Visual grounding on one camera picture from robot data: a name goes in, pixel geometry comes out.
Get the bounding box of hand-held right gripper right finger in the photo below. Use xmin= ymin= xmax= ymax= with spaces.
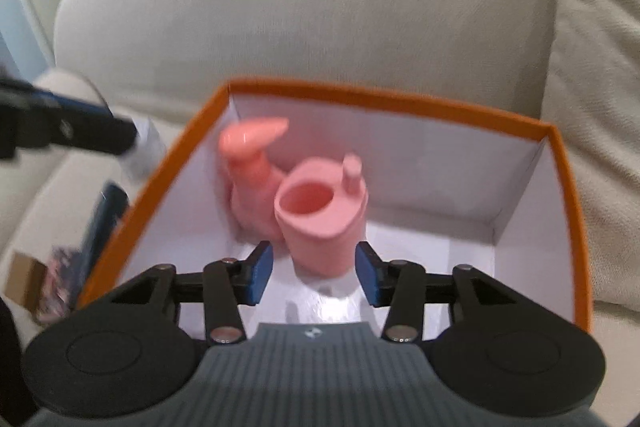
xmin=354 ymin=241 xmax=523 ymax=346

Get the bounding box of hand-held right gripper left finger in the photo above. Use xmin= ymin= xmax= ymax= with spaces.
xmin=107 ymin=241 xmax=275 ymax=347

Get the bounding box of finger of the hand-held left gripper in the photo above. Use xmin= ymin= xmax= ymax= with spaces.
xmin=0 ymin=77 xmax=139 ymax=158

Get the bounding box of pink plastic cup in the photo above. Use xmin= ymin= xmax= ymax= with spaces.
xmin=274 ymin=154 xmax=371 ymax=278

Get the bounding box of pink plastic toy figure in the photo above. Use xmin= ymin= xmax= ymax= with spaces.
xmin=219 ymin=117 xmax=291 ymax=243

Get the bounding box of orange cardboard box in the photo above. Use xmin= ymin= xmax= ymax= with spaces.
xmin=75 ymin=79 xmax=593 ymax=338

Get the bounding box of brown cardboard box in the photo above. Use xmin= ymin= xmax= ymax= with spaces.
xmin=2 ymin=252 xmax=51 ymax=310

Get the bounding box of dark green box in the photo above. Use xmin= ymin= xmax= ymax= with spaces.
xmin=82 ymin=181 xmax=131 ymax=268

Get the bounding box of beige sofa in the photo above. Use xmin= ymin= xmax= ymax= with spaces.
xmin=0 ymin=0 xmax=640 ymax=348

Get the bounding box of beige cushion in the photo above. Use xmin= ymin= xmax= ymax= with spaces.
xmin=542 ymin=0 xmax=640 ymax=308

